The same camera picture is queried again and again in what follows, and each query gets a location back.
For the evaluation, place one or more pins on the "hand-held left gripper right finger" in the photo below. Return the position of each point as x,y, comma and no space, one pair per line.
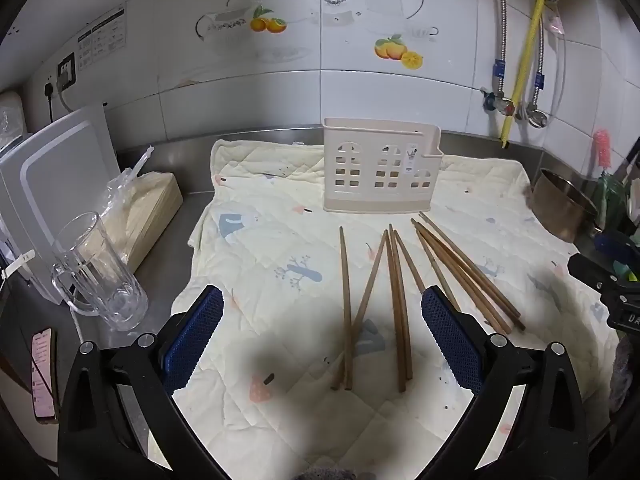
450,340

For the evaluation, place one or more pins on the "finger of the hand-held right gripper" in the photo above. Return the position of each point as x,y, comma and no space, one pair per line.
590,270

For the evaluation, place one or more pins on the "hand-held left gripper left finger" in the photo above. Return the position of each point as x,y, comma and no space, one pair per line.
200,322

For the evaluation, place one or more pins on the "brown wooden chopstick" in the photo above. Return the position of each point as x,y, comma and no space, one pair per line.
460,280
362,305
345,310
467,280
440,272
475,275
412,267
396,310
403,310
480,272

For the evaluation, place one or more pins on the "beige plastic chopstick holder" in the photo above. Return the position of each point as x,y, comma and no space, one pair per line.
370,195

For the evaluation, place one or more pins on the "dark blue rounded object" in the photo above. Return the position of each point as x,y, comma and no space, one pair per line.
615,246

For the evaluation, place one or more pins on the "stainless steel pot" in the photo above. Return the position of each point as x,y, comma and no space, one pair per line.
560,210

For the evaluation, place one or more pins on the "green bottle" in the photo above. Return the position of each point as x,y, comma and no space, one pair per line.
610,200

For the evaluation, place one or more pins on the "clear glass mug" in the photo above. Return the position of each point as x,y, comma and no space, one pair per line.
107,290

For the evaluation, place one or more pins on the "cream printed quilted mat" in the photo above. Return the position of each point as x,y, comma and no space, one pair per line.
280,260

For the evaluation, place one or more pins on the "pink bottle brush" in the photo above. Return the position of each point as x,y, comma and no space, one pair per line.
602,150

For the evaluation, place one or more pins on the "beige box in plastic bag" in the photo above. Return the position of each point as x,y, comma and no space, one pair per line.
150,205

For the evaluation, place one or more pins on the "chrome water valve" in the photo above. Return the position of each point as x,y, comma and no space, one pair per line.
537,116

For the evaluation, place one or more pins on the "smartphone with pink screen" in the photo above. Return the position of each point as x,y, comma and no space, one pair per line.
44,375

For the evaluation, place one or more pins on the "clear plastic tube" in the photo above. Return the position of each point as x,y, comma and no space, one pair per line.
564,70

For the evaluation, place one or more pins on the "white countertop appliance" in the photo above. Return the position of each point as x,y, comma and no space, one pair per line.
55,170

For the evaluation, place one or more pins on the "black power plug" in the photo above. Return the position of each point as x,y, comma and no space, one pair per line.
49,91

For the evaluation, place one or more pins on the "black wall socket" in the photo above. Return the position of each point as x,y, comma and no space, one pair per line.
66,70

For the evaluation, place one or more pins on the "white printed wall label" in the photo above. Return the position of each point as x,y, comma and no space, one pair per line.
102,37

